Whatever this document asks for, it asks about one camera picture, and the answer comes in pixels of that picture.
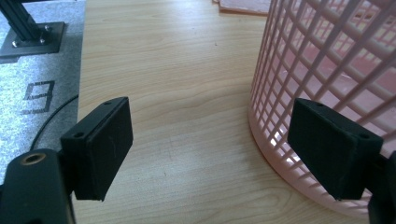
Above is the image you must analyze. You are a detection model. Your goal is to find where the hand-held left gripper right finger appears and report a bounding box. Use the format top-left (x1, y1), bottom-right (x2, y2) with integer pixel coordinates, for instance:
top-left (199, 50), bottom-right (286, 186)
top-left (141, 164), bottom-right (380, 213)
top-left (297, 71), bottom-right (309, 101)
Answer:
top-left (287, 97), bottom-right (384, 201)

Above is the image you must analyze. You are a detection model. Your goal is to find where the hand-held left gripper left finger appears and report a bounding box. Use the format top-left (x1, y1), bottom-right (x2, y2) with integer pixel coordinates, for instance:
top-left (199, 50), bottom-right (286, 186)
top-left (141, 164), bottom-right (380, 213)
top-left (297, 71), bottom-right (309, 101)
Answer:
top-left (60, 96), bottom-right (134, 202)

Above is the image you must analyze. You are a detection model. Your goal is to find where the pink plastic lattice basket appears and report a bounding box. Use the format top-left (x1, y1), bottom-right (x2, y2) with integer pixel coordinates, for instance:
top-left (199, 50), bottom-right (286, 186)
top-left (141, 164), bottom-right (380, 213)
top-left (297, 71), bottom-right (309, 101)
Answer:
top-left (247, 0), bottom-right (396, 218)

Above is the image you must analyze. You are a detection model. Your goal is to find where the black metal stand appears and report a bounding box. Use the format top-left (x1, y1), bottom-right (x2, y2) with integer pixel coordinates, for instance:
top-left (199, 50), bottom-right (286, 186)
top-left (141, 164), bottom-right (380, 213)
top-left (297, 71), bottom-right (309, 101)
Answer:
top-left (0, 0), bottom-right (66, 60)

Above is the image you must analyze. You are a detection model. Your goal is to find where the thin black cable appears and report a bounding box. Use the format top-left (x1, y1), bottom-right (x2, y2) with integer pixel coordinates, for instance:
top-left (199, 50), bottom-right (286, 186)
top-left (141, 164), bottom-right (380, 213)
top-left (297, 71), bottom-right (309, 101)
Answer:
top-left (30, 93), bottom-right (79, 152)

